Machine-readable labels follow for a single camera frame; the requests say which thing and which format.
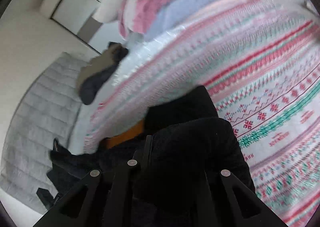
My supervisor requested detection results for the black fleece garment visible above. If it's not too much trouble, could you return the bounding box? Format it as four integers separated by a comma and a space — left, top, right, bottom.
47, 86, 255, 226

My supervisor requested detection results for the orange garment strip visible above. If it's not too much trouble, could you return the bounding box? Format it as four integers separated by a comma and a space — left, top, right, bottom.
106, 120, 144, 149

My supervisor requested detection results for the grey quilted comforter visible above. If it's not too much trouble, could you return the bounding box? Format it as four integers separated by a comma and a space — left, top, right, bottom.
1, 52, 86, 193

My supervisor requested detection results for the dark navy and beige pillow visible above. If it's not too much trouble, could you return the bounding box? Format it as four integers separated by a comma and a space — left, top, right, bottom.
76, 42, 129, 105

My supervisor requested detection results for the pink patterned fair isle blanket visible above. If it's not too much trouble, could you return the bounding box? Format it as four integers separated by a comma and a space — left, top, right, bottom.
84, 0, 319, 226

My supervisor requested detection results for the white and grey wardrobe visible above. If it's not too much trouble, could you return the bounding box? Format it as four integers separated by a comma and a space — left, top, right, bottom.
40, 0, 125, 53

